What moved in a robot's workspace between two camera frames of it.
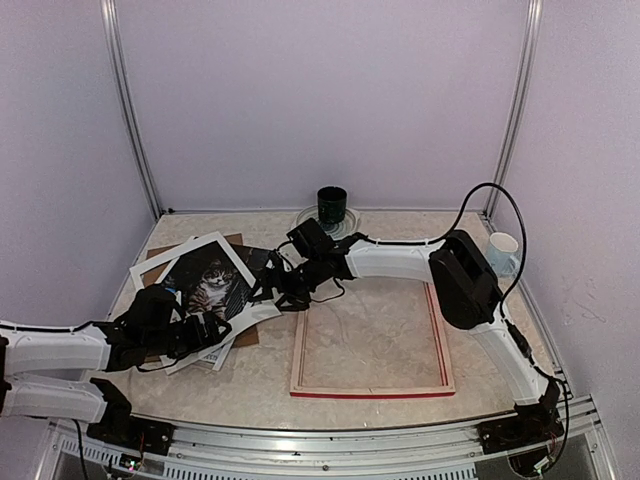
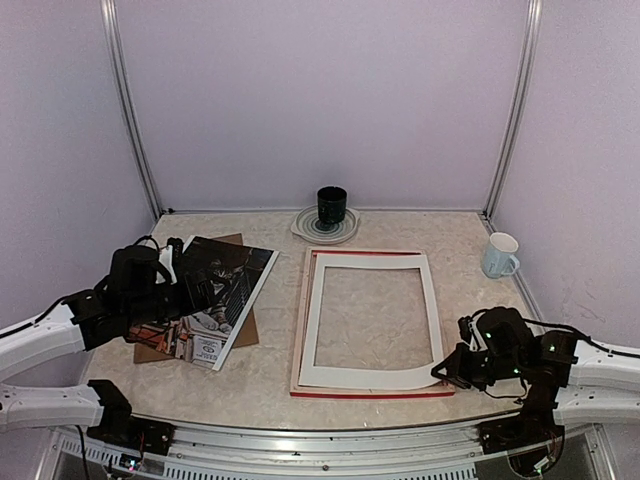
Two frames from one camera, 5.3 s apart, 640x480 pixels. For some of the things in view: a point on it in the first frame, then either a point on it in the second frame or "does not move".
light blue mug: (504, 254) does not move
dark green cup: (332, 203) does not move
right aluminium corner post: (519, 100) does not move
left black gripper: (209, 327) -> (199, 300)
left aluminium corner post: (113, 31) does not move
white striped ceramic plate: (335, 230) does not move
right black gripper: (300, 301) -> (456, 365)
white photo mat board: (260, 311) -> (335, 377)
